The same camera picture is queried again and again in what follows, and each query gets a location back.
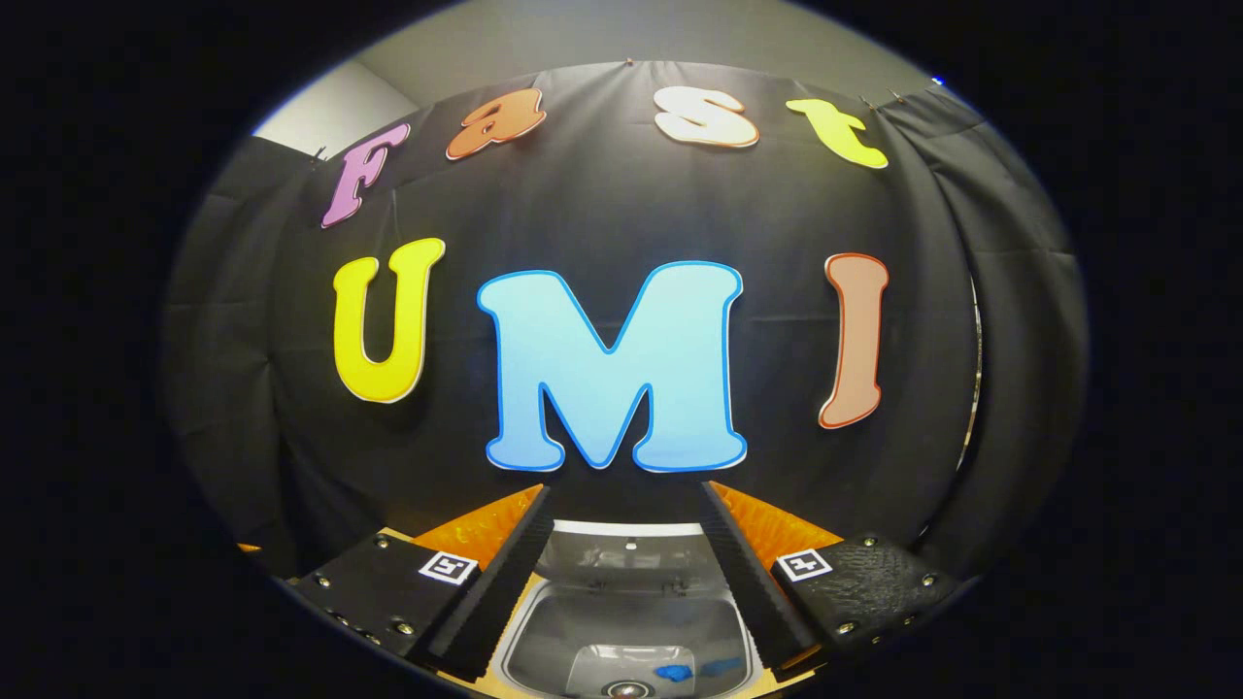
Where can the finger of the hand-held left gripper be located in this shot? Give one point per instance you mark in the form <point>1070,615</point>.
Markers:
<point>251,549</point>

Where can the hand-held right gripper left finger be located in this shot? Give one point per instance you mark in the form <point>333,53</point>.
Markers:
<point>500,592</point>

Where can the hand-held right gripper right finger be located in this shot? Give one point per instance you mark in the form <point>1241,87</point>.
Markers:
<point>748,592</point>

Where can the blue paper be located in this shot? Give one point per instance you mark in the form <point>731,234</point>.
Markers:
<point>675,671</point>

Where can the white desktop garbage bin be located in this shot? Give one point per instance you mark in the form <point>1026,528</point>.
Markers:
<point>621,621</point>

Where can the wooden desktop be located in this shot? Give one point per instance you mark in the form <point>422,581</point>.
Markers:
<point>476,686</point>

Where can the black backdrop cloth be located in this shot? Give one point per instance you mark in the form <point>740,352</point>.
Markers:
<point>602,194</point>

